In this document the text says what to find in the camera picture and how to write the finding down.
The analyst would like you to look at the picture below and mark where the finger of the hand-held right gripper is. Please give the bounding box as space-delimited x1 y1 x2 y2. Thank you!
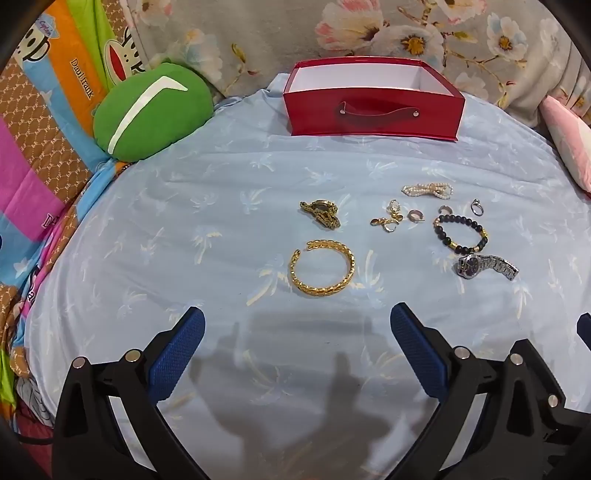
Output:
549 313 591 480

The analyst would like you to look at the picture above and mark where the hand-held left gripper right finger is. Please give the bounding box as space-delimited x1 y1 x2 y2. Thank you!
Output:
390 302 568 480

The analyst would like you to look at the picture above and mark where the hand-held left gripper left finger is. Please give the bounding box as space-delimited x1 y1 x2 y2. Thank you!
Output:
51 306 206 480

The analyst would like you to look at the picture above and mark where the gold braided bangle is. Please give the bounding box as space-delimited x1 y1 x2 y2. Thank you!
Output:
289 239 356 295

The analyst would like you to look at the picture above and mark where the silver metal watch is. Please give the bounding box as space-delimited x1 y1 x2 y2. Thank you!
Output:
457 252 520 281

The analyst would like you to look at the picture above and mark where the black bead bracelet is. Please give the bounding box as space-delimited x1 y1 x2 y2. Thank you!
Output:
433 214 489 256

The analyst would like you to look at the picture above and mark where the gold hook earring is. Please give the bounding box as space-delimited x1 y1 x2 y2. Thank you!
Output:
369 215 402 234

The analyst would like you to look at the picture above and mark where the pearl bracelet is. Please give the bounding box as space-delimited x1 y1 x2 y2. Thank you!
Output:
402 182 454 200

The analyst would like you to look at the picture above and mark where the gold watch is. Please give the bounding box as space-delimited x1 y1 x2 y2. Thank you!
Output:
299 198 342 230

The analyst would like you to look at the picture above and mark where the red cardboard box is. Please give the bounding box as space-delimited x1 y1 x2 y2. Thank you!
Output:
283 56 466 144

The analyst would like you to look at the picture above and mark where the pink pillow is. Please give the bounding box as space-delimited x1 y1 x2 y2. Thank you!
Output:
540 96 591 195

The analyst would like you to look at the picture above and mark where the green round pillow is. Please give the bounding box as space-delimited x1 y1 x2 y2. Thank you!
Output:
92 62 214 163

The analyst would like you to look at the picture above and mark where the colourful cartoon bed sheet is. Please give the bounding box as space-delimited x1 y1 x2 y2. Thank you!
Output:
0 0 155 444

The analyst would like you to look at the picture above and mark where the grey floral blanket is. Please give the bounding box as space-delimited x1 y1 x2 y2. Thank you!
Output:
115 0 591 131

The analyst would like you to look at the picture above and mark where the black cable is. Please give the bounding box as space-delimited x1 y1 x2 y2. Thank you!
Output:
11 431 54 447

